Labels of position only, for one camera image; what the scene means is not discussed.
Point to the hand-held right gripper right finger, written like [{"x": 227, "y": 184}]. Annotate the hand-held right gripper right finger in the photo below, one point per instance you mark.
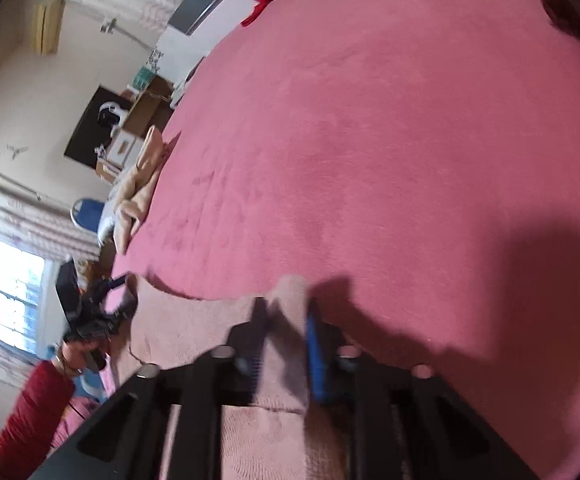
[{"x": 315, "y": 360}]

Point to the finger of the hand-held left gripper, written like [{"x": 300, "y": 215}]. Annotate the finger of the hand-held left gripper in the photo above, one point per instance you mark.
[
  {"x": 115, "y": 284},
  {"x": 120, "y": 310}
]

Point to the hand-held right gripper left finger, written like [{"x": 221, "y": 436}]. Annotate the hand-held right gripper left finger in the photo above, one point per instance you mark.
[{"x": 250, "y": 340}]

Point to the light pink knit sweater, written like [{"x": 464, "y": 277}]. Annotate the light pink knit sweater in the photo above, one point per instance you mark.
[{"x": 185, "y": 320}]

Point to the person's left forearm red sleeve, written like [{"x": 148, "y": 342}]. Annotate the person's left forearm red sleeve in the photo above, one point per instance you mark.
[{"x": 25, "y": 410}]

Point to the person's left hand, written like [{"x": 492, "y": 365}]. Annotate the person's left hand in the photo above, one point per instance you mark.
[{"x": 75, "y": 355}]

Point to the silver pillow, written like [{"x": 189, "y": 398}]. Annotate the silver pillow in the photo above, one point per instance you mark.
[{"x": 107, "y": 225}]

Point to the bright window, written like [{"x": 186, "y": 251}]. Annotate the bright window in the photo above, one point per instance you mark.
[{"x": 0, "y": 305}]

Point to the blue chair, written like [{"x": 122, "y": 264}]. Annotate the blue chair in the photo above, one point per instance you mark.
[{"x": 87, "y": 212}]

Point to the blue cloth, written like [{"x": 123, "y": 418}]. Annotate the blue cloth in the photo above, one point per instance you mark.
[{"x": 87, "y": 387}]

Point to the beige knit garment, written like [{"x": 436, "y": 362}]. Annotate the beige knit garment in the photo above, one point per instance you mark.
[{"x": 142, "y": 185}]

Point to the black flat screen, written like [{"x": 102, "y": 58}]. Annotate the black flat screen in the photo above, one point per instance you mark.
[{"x": 82, "y": 142}]

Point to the white round robot toy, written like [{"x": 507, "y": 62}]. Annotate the white round robot toy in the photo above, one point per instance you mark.
[{"x": 110, "y": 115}]

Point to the brown cardboard box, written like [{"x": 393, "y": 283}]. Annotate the brown cardboard box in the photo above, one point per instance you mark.
[{"x": 147, "y": 107}]

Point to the pink fleece bed blanket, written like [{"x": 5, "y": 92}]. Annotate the pink fleece bed blanket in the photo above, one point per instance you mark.
[{"x": 369, "y": 160}]

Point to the teal storage box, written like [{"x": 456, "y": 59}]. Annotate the teal storage box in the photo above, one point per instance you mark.
[{"x": 142, "y": 77}]

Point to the white flower print nightstand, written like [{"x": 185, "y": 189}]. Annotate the white flower print nightstand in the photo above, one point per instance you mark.
[{"x": 182, "y": 57}]

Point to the beige air conditioner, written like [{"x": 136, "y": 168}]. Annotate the beige air conditioner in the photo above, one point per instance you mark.
[{"x": 47, "y": 27}]

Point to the metal wall rail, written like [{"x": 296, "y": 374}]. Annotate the metal wall rail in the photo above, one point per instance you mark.
[{"x": 0, "y": 172}]

